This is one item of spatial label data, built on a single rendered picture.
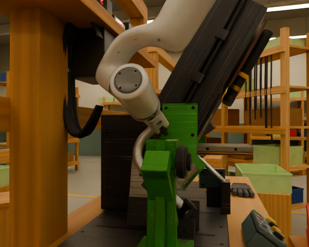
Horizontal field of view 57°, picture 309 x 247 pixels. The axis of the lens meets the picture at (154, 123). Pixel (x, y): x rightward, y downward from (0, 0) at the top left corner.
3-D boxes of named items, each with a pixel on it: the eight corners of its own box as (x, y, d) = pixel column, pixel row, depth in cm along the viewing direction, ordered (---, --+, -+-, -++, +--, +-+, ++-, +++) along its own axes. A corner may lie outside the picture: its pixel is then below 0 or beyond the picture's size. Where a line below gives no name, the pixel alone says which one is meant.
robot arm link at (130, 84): (116, 104, 73) (143, 125, 70) (97, 81, 60) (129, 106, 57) (138, 80, 74) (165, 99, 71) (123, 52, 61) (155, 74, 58)
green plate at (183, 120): (198, 172, 93) (199, 110, 98) (196, 169, 85) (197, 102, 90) (163, 170, 95) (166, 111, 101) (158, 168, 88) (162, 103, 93)
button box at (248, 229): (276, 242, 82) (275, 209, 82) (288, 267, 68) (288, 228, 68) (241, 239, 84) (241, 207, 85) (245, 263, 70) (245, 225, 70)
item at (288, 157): (283, 234, 314) (282, 17, 316) (179, 190, 524) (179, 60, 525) (316, 226, 337) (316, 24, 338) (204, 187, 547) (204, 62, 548)
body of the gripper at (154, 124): (167, 109, 72) (173, 123, 82) (142, 84, 76) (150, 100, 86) (145, 129, 71) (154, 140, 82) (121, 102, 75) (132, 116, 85)
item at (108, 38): (123, 84, 102) (124, 42, 102) (105, 76, 86) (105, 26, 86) (91, 85, 105) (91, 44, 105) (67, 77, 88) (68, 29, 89)
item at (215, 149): (247, 151, 110) (247, 143, 110) (252, 156, 95) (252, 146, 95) (150, 149, 119) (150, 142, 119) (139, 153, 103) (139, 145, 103)
